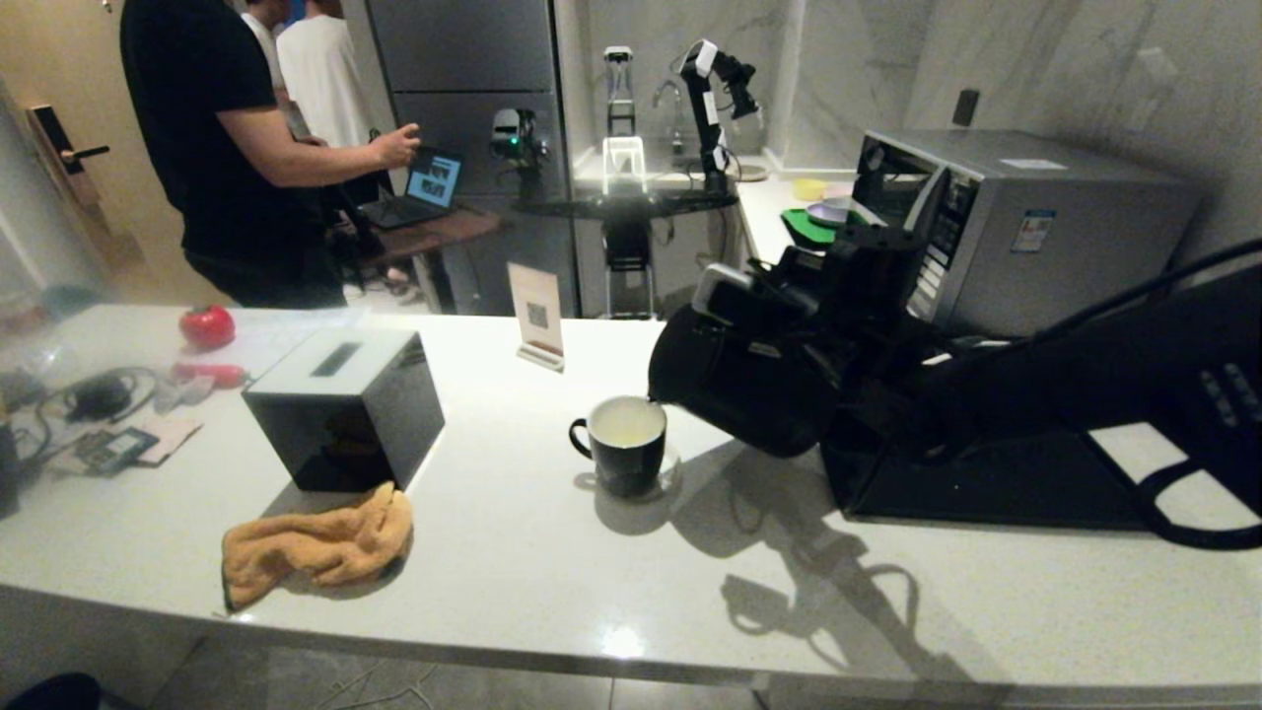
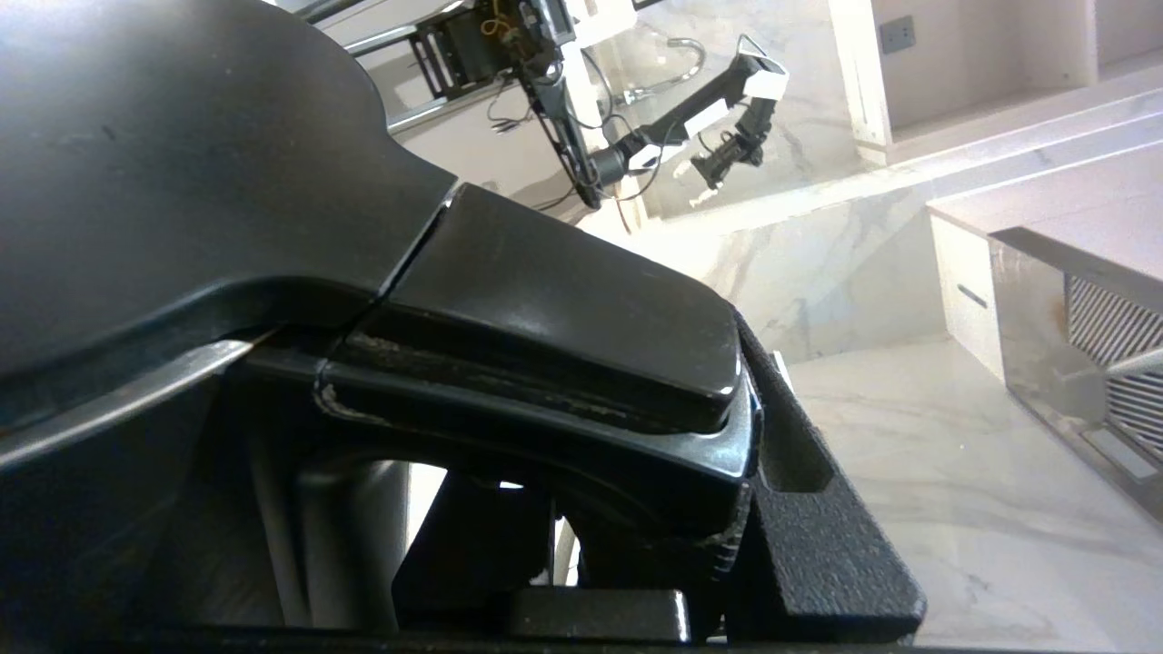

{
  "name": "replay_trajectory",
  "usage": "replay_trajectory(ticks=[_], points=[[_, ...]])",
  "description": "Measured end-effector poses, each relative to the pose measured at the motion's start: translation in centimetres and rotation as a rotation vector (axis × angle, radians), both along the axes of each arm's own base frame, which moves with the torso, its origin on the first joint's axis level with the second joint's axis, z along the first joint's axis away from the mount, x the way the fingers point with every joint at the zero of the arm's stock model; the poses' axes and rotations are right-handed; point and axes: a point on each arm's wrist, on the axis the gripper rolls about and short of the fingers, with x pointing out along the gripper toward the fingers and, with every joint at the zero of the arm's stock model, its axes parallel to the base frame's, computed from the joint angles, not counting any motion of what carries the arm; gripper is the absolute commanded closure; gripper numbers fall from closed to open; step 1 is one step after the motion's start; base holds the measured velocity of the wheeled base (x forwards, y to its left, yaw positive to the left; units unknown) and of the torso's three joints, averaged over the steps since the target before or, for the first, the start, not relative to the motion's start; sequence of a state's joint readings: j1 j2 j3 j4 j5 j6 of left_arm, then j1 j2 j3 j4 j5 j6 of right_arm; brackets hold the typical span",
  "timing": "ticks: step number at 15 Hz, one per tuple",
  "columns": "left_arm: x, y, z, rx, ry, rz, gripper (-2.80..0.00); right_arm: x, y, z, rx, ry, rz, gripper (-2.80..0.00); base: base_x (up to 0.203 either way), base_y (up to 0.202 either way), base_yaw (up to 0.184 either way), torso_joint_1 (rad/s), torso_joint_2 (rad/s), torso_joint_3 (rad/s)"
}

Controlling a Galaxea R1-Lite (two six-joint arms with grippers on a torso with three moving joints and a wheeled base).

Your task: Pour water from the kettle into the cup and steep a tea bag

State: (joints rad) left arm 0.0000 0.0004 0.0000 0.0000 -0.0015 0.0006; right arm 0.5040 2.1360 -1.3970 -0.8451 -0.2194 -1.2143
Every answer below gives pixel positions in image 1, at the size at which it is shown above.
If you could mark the red tomato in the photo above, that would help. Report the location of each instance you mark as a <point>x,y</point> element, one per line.
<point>208,327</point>

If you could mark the chrome faucet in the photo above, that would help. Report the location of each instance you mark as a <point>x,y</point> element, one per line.
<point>674,128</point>

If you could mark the black device green light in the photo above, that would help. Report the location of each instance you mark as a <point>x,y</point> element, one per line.
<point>508,131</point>

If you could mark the silver microwave oven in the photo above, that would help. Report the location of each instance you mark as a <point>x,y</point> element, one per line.
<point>1085,256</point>

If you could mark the crumpled white wrapper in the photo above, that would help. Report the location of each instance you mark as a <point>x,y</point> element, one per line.
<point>182,394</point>

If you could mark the person in white shirt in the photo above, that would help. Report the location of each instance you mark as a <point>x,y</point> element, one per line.
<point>264,39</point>
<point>320,79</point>

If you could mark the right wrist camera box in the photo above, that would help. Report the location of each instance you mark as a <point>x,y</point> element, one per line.
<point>725,286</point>

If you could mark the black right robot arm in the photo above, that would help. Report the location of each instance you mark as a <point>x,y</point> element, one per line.
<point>1134,375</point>

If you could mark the black electric kettle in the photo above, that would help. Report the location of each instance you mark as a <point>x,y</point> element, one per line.
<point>739,385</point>

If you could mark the white glowing frame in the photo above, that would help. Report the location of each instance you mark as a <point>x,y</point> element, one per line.
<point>623,143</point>

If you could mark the man in black shirt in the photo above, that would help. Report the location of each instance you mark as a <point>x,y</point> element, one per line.
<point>197,118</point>

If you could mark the black table pedestal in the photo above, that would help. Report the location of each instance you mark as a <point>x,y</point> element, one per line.
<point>628,247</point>

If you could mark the dark wall socket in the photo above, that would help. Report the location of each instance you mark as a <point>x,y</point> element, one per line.
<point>965,108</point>

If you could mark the black serving tray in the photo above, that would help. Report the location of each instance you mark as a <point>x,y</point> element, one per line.
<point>986,488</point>

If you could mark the black round tabletop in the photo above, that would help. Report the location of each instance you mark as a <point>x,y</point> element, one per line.
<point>631,207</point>

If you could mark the grey refrigerator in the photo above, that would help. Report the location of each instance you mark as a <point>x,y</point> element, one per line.
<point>463,49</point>

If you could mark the black computer mouse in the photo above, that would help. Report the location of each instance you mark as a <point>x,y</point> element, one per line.
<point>99,399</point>

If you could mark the small wooden table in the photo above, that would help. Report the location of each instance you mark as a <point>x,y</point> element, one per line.
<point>444,229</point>

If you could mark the yellow bowl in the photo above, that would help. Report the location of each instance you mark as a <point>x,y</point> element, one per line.
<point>806,190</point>

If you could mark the red chili pepper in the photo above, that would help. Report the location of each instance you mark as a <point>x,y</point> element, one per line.
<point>212,375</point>

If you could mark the black background robot arm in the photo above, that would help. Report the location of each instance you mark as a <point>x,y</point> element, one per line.
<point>705,118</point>

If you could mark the grey background robot arm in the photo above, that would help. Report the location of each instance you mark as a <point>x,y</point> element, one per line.
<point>618,99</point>

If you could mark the QR code table sign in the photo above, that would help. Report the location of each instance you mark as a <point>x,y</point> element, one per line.
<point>537,306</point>

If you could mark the black tissue box white lid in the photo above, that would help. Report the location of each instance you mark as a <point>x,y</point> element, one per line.
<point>345,424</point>

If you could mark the purple plate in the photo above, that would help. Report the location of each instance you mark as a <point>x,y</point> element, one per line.
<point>828,211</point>

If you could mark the green mat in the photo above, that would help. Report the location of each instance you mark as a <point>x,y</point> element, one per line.
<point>804,227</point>

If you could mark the black mug white inside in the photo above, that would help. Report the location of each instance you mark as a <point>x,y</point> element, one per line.
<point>621,459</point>

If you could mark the pink bowl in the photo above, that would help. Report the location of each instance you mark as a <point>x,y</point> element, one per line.
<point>838,191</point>

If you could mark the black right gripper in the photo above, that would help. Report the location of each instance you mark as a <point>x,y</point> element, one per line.
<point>873,276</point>

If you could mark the orange cloth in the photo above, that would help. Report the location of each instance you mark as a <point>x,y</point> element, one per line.
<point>315,547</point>

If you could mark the dark green sachet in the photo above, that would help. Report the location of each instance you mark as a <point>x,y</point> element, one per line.
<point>120,449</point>

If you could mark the open laptop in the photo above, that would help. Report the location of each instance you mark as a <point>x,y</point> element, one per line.
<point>434,179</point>

